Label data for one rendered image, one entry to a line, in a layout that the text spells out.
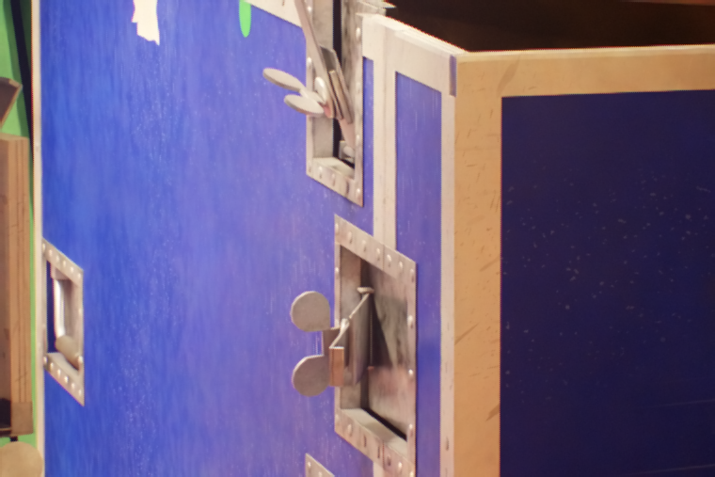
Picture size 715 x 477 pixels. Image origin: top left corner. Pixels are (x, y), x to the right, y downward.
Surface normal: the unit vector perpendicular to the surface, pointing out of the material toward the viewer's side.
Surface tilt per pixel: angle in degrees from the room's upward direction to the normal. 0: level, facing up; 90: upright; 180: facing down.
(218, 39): 90
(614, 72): 90
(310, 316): 96
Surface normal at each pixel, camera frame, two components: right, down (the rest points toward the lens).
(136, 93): -0.97, 0.04
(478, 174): 0.26, 0.16
